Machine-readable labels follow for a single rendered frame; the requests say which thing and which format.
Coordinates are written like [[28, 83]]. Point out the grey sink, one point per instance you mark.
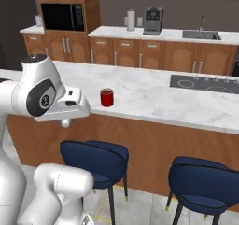
[[201, 35]]

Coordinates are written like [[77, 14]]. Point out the grey tap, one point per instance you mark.
[[201, 23]]

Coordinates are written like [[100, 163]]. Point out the black hob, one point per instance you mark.
[[202, 85]]

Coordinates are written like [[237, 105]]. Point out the grey coffee machine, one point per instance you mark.
[[153, 21]]

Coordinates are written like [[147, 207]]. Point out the white paper towel roll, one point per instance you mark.
[[131, 20]]

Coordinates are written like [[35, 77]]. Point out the white wall socket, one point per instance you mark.
[[139, 21]]

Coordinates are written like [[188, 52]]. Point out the wooden dining counter base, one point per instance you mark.
[[149, 147]]

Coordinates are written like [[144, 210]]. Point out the wooden base cupboards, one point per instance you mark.
[[174, 56]]

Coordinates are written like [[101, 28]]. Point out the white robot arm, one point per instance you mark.
[[18, 95]]

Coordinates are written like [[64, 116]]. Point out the small white jar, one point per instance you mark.
[[38, 21]]

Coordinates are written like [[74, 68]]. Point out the blue stool with black legs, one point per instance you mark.
[[93, 160], [202, 185]]

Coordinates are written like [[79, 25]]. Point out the red cup of hot chocolate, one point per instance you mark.
[[107, 99]]

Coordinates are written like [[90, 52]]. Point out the black microwave oven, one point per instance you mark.
[[60, 17]]

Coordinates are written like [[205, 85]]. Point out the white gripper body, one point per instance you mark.
[[67, 113]]

